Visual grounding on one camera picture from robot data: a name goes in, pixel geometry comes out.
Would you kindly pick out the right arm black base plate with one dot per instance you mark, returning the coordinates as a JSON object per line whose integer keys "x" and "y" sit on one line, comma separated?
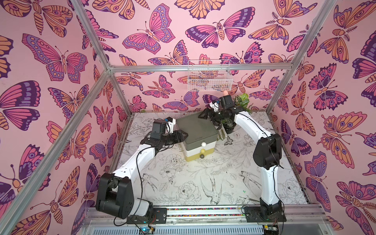
{"x": 261, "y": 215}

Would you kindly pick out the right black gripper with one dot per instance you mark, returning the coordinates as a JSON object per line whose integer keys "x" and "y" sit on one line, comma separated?
{"x": 207, "y": 113}

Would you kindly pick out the potted green plant pink tulip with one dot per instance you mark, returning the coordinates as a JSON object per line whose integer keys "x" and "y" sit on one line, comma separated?
{"x": 238, "y": 102}

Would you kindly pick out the white wire wall basket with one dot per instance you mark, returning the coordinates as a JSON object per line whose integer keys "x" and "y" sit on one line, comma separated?
{"x": 209, "y": 77}

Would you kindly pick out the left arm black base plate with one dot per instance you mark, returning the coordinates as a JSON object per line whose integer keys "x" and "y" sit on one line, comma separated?
{"x": 153, "y": 216}

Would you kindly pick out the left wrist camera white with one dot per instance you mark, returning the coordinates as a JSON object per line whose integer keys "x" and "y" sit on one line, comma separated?
{"x": 170, "y": 122}

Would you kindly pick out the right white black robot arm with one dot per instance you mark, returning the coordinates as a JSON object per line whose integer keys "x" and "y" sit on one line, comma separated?
{"x": 268, "y": 150}

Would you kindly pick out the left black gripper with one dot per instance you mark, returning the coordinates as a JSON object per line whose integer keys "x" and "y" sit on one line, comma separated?
{"x": 178, "y": 136}

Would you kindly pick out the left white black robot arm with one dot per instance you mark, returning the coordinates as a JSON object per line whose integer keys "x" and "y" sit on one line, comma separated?
{"x": 115, "y": 193}

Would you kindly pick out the grey cream three-drawer chest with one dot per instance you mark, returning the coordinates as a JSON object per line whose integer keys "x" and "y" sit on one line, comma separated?
{"x": 201, "y": 139}

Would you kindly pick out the aluminium front rail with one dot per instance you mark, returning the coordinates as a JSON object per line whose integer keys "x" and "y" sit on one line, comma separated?
{"x": 238, "y": 214}

